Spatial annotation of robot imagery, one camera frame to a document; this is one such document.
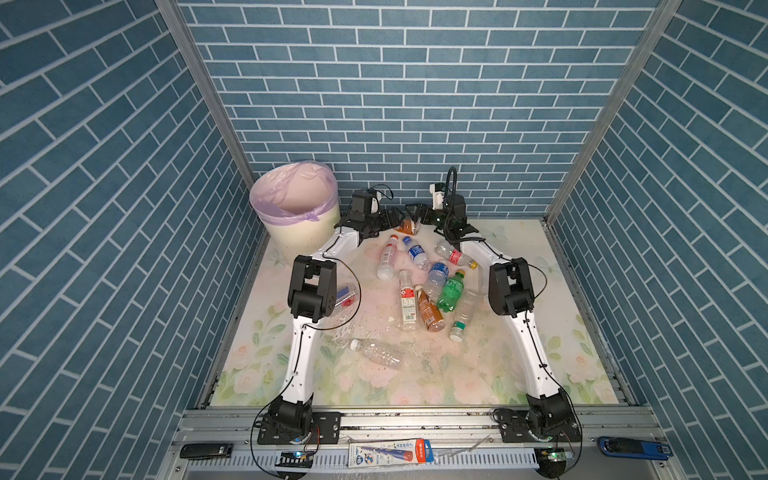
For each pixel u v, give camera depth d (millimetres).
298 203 1019
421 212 971
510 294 693
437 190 985
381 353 861
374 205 894
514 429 728
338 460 697
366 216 866
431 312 896
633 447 660
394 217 963
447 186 954
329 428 726
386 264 1003
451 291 943
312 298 634
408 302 911
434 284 1018
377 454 692
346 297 932
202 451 681
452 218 889
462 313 912
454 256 1029
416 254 1046
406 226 1118
